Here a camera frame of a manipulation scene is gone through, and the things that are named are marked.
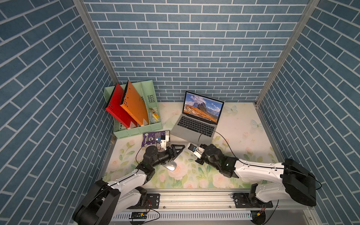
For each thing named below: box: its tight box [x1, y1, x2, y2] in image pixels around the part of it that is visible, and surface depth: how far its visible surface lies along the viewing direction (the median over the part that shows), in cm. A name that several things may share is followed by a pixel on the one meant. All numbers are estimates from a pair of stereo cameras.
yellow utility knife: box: [149, 106, 160, 121], surface depth 114 cm
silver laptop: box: [170, 90, 225, 146], surface depth 106 cm
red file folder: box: [105, 82, 138, 129], surface depth 84 cm
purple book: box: [141, 130, 166, 147], surface depth 98 cm
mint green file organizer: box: [103, 79, 163, 139], surface depth 98 cm
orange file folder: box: [120, 80, 150, 126], surface depth 98 cm
